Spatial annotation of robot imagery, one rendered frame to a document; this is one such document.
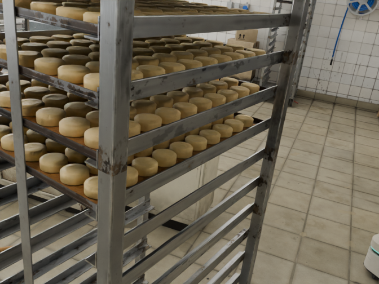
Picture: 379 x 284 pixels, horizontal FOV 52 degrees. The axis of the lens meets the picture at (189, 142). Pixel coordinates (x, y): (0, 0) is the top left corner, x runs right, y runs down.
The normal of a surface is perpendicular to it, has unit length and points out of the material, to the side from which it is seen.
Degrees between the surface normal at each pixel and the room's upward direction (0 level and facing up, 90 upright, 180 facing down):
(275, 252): 0
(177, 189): 90
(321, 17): 90
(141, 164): 0
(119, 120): 90
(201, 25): 90
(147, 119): 0
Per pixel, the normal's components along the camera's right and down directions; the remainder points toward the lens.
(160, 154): 0.11, -0.92
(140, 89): 0.81, 0.30
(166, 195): -0.36, 0.33
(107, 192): -0.58, 0.26
